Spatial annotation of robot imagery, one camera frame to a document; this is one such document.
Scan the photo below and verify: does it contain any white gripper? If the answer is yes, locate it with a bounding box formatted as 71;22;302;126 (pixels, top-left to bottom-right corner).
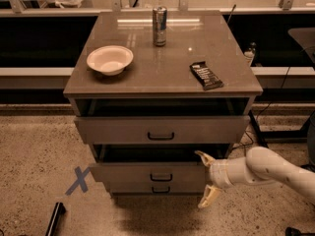
195;150;235;208

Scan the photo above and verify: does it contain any grey drawer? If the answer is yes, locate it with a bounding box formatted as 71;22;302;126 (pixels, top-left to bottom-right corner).
75;116;249;145
110;185;204;195
90;145;228;196

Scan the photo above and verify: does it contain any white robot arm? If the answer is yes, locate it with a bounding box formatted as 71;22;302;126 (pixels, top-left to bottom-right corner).
195;147;315;208

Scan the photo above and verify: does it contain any grey bottom drawer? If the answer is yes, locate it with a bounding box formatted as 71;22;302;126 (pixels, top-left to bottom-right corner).
110;185;204;195

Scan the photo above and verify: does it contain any grey drawer cabinet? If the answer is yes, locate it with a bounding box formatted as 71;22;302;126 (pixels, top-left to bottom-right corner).
63;10;264;205

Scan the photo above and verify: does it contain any grey top drawer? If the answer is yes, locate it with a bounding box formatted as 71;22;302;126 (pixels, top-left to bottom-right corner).
75;116;249;145

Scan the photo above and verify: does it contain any black stand leg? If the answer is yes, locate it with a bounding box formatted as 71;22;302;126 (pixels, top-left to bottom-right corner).
248;111;268;148

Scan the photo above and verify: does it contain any black snack bar wrapper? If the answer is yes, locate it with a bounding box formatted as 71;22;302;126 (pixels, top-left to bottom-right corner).
190;61;223;90

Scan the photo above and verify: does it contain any black object bottom right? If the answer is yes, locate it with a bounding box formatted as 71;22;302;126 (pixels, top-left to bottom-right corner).
285;227;315;236

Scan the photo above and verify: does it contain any blue tape cross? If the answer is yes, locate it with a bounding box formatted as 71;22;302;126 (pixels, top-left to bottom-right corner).
65;167;90;196

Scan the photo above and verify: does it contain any small bottle behind cabinet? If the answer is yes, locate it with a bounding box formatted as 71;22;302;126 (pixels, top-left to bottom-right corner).
244;42;257;66

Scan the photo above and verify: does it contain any white bowl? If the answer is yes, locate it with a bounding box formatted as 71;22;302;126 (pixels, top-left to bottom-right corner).
87;45;134;76

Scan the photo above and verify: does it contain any black tube lower left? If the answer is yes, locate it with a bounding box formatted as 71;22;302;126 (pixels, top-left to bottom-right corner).
45;202;66;236

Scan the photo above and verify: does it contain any silver blue drink can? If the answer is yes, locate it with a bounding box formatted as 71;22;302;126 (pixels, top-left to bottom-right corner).
153;6;167;46

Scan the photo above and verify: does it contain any black floor cable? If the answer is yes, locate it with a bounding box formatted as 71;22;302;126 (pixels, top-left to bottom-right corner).
230;46;315;152

